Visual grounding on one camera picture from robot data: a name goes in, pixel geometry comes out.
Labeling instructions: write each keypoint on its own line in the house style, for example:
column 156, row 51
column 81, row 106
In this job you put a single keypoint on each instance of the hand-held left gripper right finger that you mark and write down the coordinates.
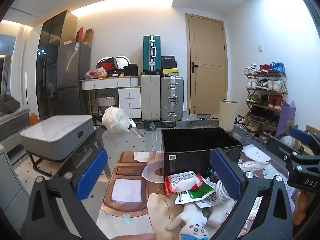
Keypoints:
column 225, row 175

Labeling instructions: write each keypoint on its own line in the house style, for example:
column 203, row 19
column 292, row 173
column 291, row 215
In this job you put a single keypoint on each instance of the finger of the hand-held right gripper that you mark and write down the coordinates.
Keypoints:
column 281, row 146
column 299, row 133

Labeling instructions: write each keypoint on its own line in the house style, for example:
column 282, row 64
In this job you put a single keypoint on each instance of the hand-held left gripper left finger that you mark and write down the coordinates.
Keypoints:
column 92, row 176

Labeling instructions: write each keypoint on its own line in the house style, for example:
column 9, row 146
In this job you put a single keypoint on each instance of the green white sachet packet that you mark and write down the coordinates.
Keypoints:
column 200, row 193

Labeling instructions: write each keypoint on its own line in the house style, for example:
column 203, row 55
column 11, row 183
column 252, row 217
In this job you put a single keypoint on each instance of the white foam sheet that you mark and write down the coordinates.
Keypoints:
column 220, row 213

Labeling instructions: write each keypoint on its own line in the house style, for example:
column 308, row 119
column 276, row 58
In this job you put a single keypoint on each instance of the red white snack packet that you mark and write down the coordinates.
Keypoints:
column 185, row 182

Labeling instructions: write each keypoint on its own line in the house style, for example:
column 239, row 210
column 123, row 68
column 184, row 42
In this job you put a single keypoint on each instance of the black cardboard box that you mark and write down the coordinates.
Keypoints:
column 200, row 142

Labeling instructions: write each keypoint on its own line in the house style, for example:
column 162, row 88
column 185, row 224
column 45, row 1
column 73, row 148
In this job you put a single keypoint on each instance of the orange soft toy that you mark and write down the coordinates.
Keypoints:
column 298, row 210

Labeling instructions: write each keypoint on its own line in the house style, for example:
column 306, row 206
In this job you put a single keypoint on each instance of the open cardboard carton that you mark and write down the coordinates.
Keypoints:
column 312, row 132

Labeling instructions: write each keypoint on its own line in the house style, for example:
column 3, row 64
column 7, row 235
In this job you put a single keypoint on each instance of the purple paper bag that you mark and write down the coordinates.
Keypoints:
column 286, row 117

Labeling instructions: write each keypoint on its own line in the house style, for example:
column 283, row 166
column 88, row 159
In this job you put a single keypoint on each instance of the white printed packet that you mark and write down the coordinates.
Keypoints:
column 210, row 201

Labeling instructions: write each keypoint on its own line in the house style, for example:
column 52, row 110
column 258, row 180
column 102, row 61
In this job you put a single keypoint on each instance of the printed table mat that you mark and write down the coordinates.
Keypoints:
column 130, row 170

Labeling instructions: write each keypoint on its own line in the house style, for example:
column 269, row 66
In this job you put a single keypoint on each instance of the metal shoe rack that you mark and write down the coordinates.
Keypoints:
column 265, row 107

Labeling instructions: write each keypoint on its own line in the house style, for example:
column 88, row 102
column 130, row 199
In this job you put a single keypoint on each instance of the clear zip bag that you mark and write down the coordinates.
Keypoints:
column 250, row 217

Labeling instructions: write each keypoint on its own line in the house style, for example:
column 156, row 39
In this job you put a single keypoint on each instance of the grey coffee table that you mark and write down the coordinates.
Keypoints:
column 55, row 135

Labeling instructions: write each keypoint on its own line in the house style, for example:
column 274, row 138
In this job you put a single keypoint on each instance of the beige tumbler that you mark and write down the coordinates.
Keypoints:
column 227, row 116

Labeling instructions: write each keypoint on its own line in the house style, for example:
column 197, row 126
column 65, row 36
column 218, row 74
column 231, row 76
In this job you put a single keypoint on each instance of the rows of shoes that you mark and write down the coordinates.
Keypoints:
column 265, row 85

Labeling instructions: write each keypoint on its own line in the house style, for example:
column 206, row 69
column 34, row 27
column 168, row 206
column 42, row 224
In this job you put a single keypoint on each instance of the white plastic bag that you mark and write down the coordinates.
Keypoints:
column 115, row 120

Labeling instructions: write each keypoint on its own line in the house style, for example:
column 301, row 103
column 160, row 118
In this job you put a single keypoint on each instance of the white plush toy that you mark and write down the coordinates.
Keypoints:
column 192, row 227

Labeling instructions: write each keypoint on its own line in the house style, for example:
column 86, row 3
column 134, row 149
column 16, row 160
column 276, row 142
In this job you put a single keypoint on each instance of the metal ruler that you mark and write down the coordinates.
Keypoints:
column 138, row 133

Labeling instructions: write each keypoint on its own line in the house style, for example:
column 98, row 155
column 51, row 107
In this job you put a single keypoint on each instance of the white woven basket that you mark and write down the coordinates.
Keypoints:
column 106, row 105

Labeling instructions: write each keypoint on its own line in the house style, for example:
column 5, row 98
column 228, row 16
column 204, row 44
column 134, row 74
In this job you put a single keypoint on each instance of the orange bag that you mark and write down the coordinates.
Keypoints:
column 33, row 119

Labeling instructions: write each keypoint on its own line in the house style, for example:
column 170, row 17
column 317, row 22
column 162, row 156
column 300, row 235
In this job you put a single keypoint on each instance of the white desk with drawers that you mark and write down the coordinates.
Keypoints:
column 128, row 100

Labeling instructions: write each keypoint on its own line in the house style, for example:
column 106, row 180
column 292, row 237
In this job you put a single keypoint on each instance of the silver suitcase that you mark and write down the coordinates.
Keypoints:
column 172, row 98

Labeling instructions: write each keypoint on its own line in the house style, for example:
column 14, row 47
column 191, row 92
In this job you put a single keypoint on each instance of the grey sofa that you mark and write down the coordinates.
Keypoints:
column 12, row 127

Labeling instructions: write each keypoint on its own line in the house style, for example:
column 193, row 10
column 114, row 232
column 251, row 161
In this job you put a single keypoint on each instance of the beige suitcase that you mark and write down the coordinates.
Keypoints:
column 150, row 97

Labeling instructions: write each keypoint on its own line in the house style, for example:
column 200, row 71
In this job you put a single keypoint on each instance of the grey refrigerator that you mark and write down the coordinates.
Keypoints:
column 72, row 80

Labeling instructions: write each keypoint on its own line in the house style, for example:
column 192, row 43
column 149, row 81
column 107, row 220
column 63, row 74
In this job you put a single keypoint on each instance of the dark clothes pile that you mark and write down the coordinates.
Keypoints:
column 8, row 103

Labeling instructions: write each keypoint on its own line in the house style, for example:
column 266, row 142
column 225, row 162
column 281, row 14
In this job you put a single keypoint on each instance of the red black bag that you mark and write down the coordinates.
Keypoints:
column 106, row 65

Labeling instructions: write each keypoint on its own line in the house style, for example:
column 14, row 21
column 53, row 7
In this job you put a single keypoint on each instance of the black handbag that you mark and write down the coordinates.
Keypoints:
column 130, row 70

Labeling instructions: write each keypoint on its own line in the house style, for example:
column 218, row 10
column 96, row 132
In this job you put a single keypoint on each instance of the yellow black box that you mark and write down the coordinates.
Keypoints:
column 170, row 72

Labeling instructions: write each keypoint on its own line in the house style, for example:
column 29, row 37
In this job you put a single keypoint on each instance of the beige wooden door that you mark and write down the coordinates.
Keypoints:
column 207, row 55

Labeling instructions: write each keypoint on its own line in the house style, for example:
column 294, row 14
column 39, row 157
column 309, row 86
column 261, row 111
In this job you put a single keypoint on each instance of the white chair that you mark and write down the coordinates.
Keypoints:
column 123, row 59

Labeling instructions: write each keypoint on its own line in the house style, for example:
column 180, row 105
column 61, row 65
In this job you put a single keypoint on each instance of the black flat box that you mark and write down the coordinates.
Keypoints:
column 168, row 62

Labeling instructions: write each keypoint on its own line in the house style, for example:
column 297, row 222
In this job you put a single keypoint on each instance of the tall black cabinet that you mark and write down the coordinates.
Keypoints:
column 50, row 55

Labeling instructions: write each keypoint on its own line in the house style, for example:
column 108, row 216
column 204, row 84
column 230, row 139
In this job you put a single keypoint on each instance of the teal suitcase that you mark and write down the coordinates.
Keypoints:
column 151, row 55

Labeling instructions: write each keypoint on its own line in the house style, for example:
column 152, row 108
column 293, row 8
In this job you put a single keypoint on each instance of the brown cardboard box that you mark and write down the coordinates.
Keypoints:
column 88, row 36

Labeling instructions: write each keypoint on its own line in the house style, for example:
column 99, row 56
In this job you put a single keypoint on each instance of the red paper bag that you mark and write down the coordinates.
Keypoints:
column 80, row 35

